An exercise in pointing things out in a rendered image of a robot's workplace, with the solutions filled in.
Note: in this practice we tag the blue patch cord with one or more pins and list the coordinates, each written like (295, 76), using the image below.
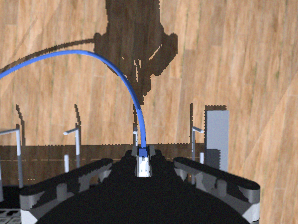
(115, 68)

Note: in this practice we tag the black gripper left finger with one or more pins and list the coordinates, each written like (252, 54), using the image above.
(36, 200)

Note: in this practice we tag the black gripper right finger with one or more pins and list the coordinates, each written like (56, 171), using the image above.
(240, 193)

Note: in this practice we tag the white and dark blue cable plug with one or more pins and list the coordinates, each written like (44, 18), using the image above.
(143, 161)

